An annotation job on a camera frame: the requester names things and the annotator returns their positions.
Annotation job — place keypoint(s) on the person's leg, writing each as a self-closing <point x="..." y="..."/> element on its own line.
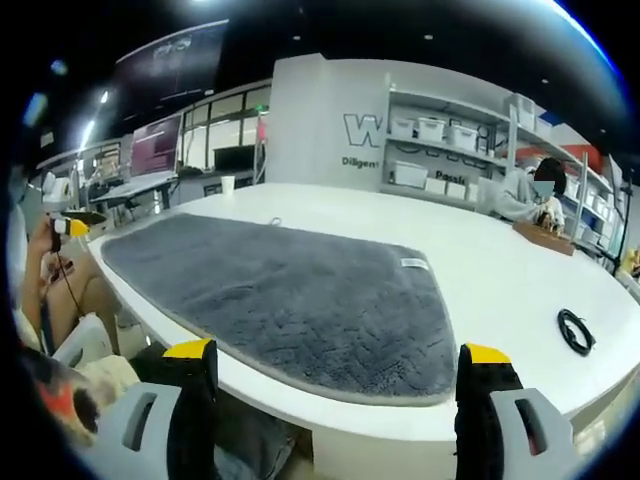
<point x="85" y="305"/>

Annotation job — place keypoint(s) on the person's left hand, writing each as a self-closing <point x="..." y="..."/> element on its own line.
<point x="42" y="240"/>

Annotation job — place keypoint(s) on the grey metal shelf rack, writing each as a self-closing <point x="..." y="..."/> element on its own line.
<point x="500" y="150"/>

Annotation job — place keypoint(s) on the white cup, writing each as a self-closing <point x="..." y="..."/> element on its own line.
<point x="228" y="186"/>

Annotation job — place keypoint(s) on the row of white storage bins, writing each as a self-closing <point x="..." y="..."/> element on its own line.
<point x="450" y="135"/>

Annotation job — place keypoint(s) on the white chair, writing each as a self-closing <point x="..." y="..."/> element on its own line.
<point x="85" y="340"/>

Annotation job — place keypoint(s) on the black monitor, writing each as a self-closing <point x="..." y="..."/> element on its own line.
<point x="234" y="159"/>

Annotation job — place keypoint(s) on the wooden tray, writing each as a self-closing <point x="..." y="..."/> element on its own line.
<point x="545" y="239"/>

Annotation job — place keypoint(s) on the grey towel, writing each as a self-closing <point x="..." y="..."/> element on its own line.
<point x="280" y="300"/>

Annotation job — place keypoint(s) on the white laptop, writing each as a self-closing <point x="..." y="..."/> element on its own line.
<point x="150" y="155"/>

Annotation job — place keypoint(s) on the large dark wall screen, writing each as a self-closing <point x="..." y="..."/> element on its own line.
<point x="170" y="65"/>

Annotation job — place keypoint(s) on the person's patterned clothing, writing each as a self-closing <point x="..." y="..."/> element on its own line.
<point x="75" y="395"/>

